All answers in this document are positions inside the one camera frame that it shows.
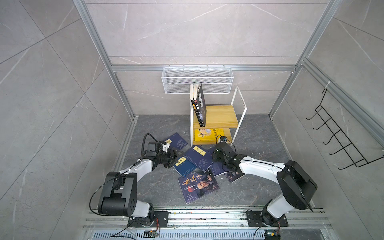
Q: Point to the purple Guiguzi book front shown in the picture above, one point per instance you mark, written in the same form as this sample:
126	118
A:
197	185

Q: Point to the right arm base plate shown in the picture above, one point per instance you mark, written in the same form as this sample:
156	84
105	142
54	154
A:
259	219

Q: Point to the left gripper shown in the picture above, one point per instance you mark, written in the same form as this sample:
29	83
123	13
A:
172	158

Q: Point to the blue book Han Feizi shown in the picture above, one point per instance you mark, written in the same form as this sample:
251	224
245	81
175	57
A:
184	167

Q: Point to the white wire mesh basket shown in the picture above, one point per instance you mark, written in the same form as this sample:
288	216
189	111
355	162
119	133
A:
215	80

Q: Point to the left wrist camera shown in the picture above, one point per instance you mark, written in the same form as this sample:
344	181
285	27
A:
163	146

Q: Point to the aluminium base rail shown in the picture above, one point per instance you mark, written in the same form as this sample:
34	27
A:
210	223

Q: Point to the black book on shelf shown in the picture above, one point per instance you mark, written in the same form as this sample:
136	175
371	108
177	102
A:
194	106

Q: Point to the black wolf book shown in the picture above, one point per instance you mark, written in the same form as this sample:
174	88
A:
201	104

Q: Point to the white wooden two-tier shelf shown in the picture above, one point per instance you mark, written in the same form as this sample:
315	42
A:
219	116

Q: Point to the yellow book on shelf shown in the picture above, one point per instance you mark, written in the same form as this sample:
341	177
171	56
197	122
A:
206	135

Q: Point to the navy book Yi Jing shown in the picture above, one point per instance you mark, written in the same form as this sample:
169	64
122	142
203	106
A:
200	157

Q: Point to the navy book Mengxi label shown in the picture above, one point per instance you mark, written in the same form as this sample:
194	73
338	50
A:
217	168

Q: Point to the navy book yellow label far-left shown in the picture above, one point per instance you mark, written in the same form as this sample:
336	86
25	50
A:
176	141

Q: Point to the black wire hook rack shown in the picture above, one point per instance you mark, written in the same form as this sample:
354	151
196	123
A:
338	135

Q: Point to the purple Guiguzi book right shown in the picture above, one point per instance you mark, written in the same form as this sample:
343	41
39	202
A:
233	176

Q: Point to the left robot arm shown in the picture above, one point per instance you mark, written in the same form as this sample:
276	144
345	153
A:
119	196

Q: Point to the purple guiguzi book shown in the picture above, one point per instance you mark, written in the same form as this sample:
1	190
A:
197	185
233	176

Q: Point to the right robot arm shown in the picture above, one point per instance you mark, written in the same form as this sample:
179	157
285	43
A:
296	185

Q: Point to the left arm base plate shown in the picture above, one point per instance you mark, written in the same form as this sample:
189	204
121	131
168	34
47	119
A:
155	219

